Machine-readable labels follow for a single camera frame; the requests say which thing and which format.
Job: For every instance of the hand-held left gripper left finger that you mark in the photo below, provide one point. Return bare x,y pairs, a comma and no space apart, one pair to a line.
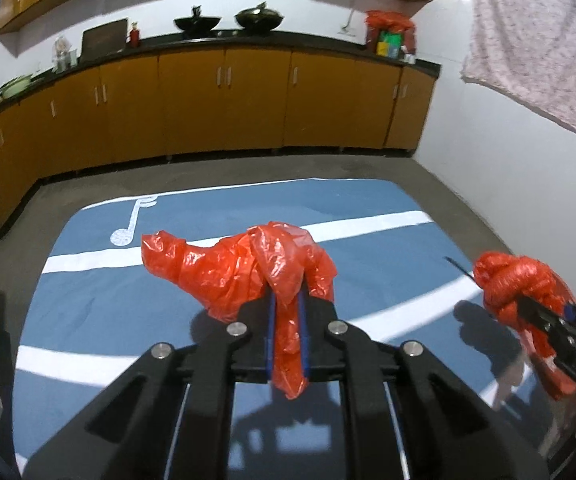
269,340

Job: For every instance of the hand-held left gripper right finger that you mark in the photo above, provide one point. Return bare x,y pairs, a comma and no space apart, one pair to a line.
304,340

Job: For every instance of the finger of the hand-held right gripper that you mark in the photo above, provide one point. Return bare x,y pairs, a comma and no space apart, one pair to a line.
542,312
460,269

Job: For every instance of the tightly red plastic bag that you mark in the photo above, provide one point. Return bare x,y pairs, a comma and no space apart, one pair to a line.
507,280

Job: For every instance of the large red plastic bag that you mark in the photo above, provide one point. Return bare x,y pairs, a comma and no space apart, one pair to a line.
228,270

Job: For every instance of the blue white striped mat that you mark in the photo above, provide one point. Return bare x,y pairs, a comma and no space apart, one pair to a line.
168,285

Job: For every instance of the white cup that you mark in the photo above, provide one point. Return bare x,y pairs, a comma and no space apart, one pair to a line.
408,58

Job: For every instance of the pink floral cloth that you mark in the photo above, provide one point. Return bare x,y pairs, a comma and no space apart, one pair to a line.
537,50

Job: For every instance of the yellow box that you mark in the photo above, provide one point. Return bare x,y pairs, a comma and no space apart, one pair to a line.
381,49

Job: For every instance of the green box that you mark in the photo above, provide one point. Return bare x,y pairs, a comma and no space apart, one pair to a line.
393,42

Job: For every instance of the yellow lower kitchen cabinets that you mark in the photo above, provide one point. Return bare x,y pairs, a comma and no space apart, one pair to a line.
193,105

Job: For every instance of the red bag with jars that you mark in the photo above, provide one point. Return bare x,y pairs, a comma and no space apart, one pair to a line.
390,22

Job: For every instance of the black kitchen countertop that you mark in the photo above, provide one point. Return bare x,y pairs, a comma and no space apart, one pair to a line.
268,40

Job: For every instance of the black wok with lid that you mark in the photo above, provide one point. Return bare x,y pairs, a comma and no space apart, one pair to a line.
259,17

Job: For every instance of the red bottle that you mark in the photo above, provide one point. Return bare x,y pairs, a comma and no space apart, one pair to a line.
135,35

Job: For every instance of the dark cutting board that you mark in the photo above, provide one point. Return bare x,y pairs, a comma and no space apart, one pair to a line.
104,37

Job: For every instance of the clear glass jar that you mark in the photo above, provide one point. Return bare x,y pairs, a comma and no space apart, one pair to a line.
60,55

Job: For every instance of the green enamel pot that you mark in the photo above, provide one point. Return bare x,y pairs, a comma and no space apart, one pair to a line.
15,86

